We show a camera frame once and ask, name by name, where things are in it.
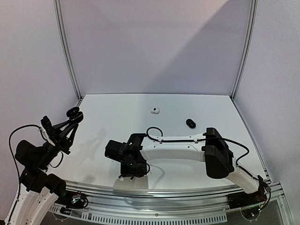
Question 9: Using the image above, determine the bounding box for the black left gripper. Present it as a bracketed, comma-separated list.
[34, 118, 78, 169]

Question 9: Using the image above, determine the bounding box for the small black charging case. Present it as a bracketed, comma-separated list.
[66, 106, 84, 123]

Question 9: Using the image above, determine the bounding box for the large black charging case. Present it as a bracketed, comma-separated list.
[186, 119, 196, 129]

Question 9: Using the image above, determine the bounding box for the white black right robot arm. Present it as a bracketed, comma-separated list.
[104, 127, 271, 204]

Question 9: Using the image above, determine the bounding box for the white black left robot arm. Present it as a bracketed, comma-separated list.
[0, 116, 88, 225]

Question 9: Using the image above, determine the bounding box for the white earbud charging case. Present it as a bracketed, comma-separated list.
[150, 107, 160, 114]

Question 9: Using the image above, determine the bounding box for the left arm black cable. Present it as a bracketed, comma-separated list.
[8, 124, 64, 188]

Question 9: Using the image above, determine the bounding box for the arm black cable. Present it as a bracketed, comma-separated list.
[145, 126, 272, 207]
[8, 124, 64, 188]

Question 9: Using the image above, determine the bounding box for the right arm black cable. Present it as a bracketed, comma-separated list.
[145, 126, 272, 207]

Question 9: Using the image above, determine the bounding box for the front aluminium rail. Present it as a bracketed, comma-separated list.
[66, 181, 284, 210]

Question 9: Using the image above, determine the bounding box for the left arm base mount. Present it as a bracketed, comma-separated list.
[59, 191, 89, 215]

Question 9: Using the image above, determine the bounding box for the perforated metal cable tray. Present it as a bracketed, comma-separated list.
[49, 204, 228, 225]

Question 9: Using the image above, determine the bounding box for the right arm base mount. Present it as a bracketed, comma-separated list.
[227, 186, 271, 209]

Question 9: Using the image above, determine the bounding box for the left aluminium frame post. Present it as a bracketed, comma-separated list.
[53, 0, 83, 101]

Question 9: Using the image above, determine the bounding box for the aluminium frame post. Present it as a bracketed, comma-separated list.
[53, 0, 83, 101]
[230, 0, 258, 102]

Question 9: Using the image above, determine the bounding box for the right aluminium frame post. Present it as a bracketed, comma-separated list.
[230, 0, 258, 102]

